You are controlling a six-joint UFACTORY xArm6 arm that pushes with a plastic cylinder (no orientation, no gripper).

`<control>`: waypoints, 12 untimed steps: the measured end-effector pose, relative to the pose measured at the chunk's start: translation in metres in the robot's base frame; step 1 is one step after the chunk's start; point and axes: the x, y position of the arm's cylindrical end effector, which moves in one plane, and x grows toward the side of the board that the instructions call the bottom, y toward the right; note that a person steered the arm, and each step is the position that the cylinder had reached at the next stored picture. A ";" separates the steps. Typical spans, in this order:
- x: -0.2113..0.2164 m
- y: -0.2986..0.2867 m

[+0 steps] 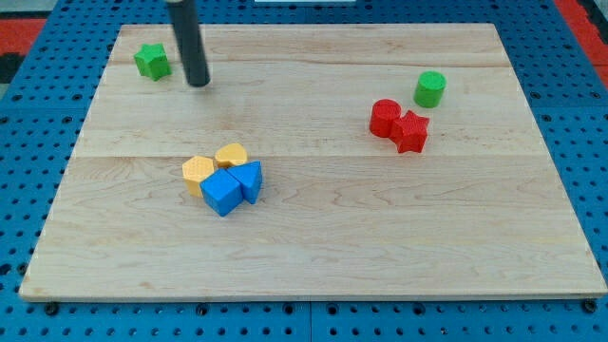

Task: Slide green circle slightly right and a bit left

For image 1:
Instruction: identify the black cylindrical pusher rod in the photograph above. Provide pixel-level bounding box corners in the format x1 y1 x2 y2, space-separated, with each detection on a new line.
165 0 211 87

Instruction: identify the green star block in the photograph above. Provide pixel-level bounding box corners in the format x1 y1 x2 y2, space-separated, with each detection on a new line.
134 43 172 81

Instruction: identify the yellow rounded block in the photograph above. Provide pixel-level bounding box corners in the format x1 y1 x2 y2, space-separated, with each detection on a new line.
214 142 249 168

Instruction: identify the yellow hexagon block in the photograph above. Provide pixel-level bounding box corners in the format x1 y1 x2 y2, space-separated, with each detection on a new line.
181 156 216 198

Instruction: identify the blue triangle block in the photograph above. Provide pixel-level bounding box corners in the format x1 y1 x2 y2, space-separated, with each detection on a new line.
227 161 263 204

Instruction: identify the blue cube block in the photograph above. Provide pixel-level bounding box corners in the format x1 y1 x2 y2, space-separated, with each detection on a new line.
200 169 243 217

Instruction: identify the light wooden board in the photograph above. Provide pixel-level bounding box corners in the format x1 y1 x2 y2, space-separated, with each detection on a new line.
20 24 607 303

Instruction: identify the red cylinder block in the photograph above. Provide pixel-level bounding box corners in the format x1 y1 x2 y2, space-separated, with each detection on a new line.
369 99 402 138

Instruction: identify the red star block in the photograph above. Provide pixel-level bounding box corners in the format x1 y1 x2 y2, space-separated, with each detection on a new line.
389 110 430 153

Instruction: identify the green cylinder block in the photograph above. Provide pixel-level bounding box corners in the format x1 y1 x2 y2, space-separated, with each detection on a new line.
413 70 447 108

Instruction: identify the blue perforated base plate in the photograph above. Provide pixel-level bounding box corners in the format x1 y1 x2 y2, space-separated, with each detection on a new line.
1 1 607 341

